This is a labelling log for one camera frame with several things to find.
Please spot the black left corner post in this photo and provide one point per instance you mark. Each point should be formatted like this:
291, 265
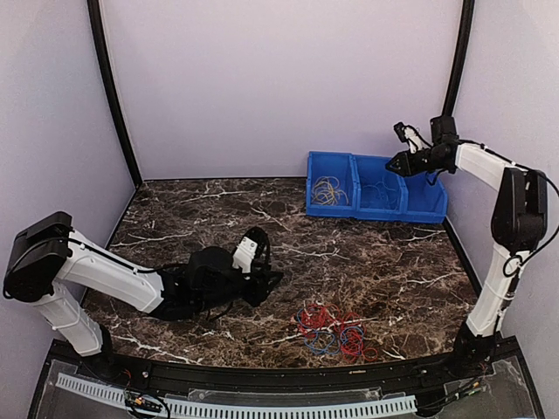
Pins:
107, 77

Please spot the left blue storage bin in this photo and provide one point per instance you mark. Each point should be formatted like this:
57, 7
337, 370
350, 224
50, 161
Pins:
331, 185

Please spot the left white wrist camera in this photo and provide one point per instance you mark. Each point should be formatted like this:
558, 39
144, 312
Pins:
244, 255

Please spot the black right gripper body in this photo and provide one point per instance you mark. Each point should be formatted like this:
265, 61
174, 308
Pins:
417, 168

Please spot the right blue storage bin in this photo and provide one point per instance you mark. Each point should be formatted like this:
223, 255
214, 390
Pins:
420, 199

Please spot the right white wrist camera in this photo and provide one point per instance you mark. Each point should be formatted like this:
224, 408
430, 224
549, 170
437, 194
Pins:
409, 135

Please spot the white slotted cable duct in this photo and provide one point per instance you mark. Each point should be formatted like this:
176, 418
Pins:
222, 404

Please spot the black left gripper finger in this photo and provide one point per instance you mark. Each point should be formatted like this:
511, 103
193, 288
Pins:
269, 280
254, 295

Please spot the middle blue storage bin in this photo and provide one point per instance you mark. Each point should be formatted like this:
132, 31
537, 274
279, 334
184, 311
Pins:
376, 189

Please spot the black right corner post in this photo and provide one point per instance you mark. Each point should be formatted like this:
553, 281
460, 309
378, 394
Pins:
459, 57

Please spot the black front rail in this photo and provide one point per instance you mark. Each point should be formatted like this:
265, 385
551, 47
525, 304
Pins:
508, 378

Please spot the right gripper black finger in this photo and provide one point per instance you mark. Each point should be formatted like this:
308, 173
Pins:
399, 161
404, 172

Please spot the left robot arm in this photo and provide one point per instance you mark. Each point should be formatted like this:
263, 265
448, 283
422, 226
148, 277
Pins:
50, 253

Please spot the blue storage bin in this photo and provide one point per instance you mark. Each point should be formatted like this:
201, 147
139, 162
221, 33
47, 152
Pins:
331, 185
376, 189
420, 199

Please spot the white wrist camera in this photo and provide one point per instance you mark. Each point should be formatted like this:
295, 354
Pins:
244, 255
409, 135

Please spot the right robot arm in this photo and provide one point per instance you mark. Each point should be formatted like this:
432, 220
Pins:
518, 226

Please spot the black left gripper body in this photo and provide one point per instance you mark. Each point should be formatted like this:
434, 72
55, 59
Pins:
214, 300

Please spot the black corner post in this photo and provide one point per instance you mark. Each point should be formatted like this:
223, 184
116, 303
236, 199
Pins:
107, 77
459, 57

